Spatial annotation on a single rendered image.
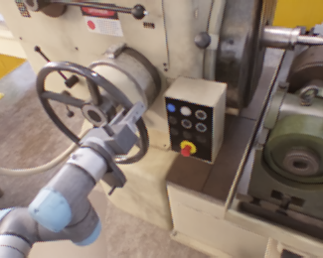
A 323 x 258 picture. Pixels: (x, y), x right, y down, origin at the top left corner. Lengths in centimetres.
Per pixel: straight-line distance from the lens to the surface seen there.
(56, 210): 53
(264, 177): 87
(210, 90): 78
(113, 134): 57
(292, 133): 75
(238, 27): 88
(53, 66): 75
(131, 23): 84
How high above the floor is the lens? 181
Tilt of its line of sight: 45 degrees down
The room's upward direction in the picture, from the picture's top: 9 degrees counter-clockwise
